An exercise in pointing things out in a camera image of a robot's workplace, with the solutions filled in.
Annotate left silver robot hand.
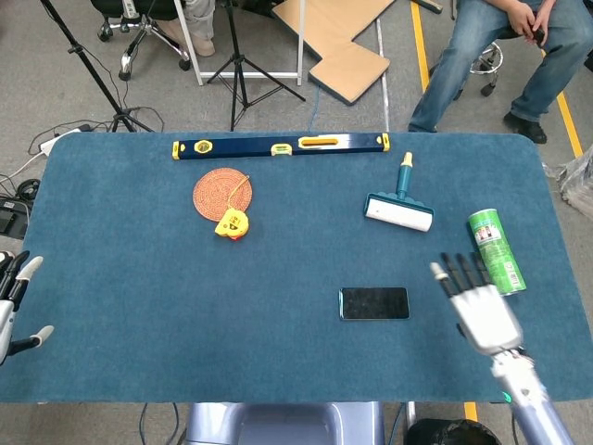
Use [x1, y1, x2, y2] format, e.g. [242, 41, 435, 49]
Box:
[0, 249, 56, 367]

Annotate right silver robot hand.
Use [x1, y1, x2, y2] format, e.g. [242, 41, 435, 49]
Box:
[429, 251, 525, 357]

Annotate smartphone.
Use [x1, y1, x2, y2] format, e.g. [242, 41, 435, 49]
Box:
[338, 286, 411, 322]

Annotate lavender robot base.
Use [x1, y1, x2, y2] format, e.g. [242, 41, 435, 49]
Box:
[183, 400, 386, 445]

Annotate green cylindrical snack can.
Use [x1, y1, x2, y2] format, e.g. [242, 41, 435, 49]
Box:
[466, 208, 528, 298]

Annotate black power adapter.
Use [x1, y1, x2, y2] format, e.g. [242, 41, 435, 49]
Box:
[0, 197, 32, 240]

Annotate black waste bin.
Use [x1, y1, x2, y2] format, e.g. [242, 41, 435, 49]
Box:
[406, 418, 504, 445]

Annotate clear plastic bag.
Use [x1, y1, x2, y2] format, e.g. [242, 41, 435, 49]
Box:
[541, 155, 593, 222]

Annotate white power strip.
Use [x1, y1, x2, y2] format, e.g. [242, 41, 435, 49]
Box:
[39, 133, 65, 157]

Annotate blue felt table cover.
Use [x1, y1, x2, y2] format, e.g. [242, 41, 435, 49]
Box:
[0, 131, 593, 405]

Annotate orange woven round coaster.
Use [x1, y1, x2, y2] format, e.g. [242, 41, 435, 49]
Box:
[192, 168, 255, 221]

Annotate yellow tape measure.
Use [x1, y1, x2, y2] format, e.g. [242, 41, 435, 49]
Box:
[213, 174, 252, 241]

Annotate chrome wheeled stool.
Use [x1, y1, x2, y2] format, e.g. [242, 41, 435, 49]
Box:
[470, 39, 505, 97]

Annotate black slanted light stand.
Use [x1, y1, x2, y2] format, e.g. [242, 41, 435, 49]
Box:
[39, 0, 155, 134]

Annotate silver floor strip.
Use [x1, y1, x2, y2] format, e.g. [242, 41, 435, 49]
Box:
[375, 18, 391, 134]

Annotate seated person in jeans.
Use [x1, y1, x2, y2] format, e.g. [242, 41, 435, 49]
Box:
[407, 0, 593, 145]

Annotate blue yellow spirit level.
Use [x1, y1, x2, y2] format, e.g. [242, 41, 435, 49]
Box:
[171, 133, 391, 162]

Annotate tan foam board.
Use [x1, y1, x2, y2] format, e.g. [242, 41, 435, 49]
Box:
[271, 0, 397, 107]

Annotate chrome office chair base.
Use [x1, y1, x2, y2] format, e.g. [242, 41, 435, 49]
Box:
[90, 0, 194, 83]

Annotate black tripod with spread legs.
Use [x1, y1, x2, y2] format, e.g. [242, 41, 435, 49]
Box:
[206, 0, 307, 133]

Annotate person leg with beige shoe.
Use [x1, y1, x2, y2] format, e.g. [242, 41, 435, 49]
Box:
[157, 0, 218, 58]

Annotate teal handled lint roller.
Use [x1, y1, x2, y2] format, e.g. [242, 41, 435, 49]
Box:
[362, 151, 435, 234]

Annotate blue floor cable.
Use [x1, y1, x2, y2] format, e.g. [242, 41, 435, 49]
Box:
[308, 85, 322, 134]

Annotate white metal frame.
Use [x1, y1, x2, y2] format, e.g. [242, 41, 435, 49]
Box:
[173, 0, 305, 87]

